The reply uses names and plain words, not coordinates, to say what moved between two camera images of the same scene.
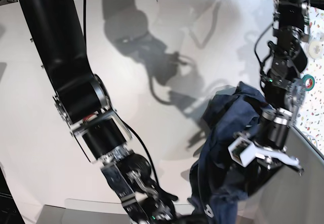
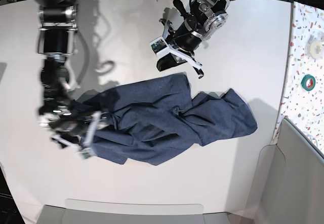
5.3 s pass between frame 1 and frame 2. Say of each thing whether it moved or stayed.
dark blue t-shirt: moved
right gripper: moved
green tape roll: stayed
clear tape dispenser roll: stayed
